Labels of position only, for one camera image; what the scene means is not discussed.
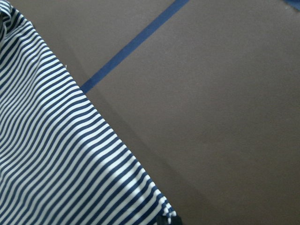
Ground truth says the navy white striped polo shirt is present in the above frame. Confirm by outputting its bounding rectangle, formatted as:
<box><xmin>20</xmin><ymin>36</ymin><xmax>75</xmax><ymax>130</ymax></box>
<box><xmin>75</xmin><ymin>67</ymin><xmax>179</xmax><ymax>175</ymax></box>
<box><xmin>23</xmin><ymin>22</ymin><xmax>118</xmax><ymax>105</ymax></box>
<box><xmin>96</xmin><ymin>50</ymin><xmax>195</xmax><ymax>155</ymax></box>
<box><xmin>0</xmin><ymin>0</ymin><xmax>176</xmax><ymax>225</ymax></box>

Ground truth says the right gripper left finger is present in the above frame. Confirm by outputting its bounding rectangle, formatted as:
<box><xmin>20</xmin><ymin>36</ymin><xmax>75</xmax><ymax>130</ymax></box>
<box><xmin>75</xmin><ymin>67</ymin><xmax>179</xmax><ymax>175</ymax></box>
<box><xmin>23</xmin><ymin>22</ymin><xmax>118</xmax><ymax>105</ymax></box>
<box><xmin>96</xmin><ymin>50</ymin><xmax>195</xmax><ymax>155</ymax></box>
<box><xmin>157</xmin><ymin>215</ymin><xmax>168</xmax><ymax>225</ymax></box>

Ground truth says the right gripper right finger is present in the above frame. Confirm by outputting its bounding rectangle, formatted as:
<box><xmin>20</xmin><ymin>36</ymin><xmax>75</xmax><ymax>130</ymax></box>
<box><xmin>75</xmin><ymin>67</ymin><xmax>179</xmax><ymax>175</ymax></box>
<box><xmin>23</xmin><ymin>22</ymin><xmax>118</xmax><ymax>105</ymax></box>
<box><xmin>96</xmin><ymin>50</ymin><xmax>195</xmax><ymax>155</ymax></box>
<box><xmin>171</xmin><ymin>216</ymin><xmax>182</xmax><ymax>225</ymax></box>

